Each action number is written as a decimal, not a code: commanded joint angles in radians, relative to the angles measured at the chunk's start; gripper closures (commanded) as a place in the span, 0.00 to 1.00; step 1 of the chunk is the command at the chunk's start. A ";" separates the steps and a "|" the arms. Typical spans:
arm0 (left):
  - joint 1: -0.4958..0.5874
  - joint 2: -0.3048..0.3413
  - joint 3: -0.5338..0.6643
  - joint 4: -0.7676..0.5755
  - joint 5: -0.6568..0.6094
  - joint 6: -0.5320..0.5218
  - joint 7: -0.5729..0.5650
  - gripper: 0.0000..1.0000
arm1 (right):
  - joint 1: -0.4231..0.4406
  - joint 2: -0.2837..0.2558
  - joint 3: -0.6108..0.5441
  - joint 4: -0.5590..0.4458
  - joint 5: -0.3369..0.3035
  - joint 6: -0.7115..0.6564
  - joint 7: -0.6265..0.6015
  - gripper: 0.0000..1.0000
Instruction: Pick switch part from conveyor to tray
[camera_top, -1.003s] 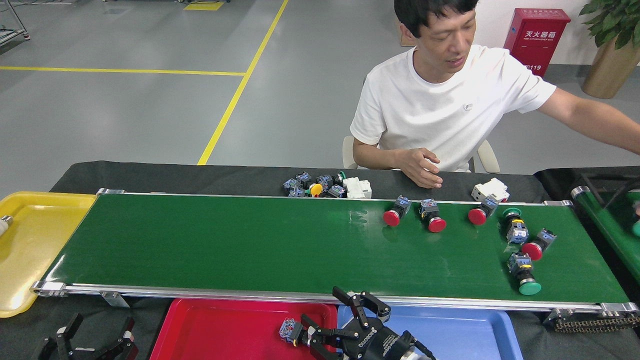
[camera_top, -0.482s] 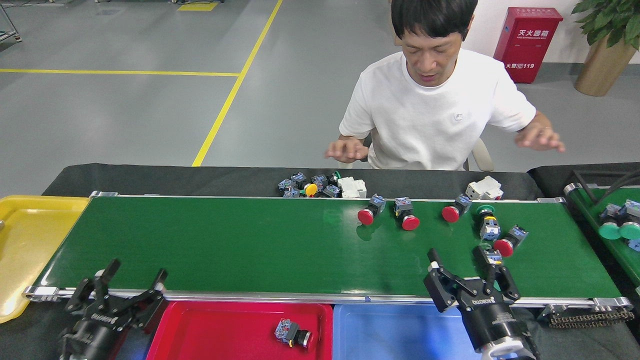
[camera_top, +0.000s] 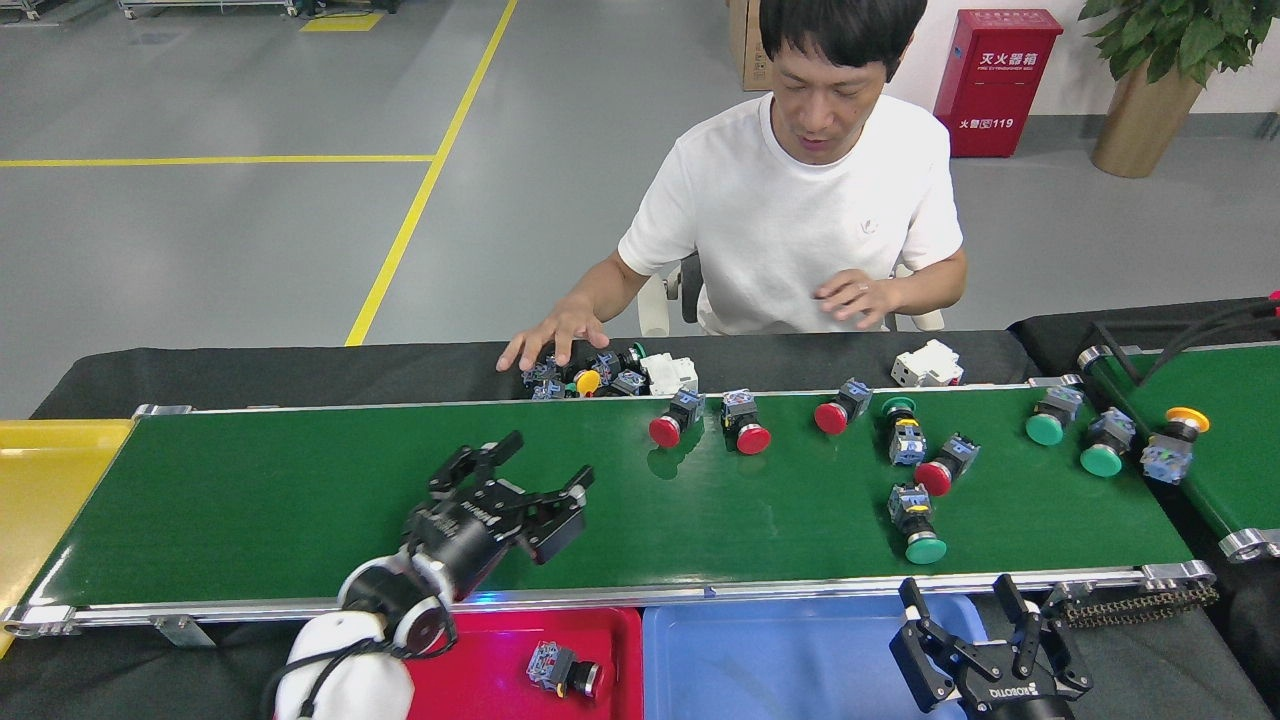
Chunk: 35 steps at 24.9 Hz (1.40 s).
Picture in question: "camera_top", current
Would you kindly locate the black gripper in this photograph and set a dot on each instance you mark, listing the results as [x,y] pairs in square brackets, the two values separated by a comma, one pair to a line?
[465,540]
[1015,695]

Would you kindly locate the yellow cap push button switch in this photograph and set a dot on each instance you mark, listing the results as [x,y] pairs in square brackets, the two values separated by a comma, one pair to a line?
[588,382]
[1165,462]

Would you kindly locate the white circuit breaker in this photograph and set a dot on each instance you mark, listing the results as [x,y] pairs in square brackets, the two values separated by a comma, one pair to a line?
[668,375]
[925,365]

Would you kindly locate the person's right forearm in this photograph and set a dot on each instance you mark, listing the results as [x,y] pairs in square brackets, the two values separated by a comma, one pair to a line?
[615,285]

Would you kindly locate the long green conveyor belt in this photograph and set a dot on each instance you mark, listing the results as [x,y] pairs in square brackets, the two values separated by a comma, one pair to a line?
[300,500]

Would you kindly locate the yellow plastic tray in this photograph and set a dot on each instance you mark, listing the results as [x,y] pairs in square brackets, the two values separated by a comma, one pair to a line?
[40,500]

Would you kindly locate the person's right hand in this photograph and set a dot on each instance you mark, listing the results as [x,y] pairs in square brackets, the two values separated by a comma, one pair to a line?
[565,325]

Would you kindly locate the person's left hand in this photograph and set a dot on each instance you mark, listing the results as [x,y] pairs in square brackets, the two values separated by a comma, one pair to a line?
[865,295]

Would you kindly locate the red plastic bin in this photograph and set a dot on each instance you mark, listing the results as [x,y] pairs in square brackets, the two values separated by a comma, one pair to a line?
[480,680]

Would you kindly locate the blue plastic bin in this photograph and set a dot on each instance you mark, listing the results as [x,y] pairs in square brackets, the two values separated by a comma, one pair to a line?
[760,670]

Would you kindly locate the black table cloth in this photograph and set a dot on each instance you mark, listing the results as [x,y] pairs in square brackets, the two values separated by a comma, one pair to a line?
[1050,335]
[300,375]

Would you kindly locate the person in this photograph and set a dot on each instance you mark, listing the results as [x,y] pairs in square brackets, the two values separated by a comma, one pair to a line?
[790,220]

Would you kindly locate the brown cardboard box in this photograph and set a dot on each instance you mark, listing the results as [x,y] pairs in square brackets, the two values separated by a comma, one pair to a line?
[745,45]

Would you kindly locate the red fire extinguisher cabinet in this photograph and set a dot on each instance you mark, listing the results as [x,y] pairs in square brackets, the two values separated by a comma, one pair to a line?
[1000,90]

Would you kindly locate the metal cart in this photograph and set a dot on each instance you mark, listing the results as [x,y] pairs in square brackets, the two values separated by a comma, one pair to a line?
[200,6]

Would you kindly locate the green leafy plant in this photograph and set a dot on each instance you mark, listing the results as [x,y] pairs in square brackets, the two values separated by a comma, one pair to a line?
[1170,30]

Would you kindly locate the metal rack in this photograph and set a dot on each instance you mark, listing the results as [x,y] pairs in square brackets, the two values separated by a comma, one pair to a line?
[20,8]

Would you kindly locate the black metal bracket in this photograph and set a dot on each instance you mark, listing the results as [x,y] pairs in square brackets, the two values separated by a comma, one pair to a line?
[1115,350]

